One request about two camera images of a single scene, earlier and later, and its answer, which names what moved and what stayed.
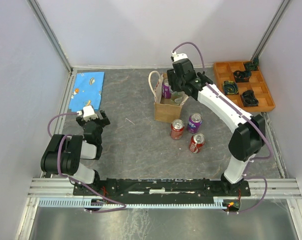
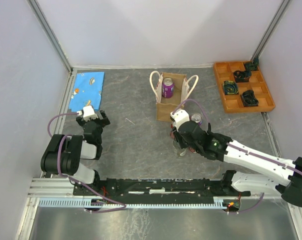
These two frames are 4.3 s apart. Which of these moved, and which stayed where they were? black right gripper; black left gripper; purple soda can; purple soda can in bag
Moved: black right gripper
Stayed: black left gripper; purple soda can; purple soda can in bag
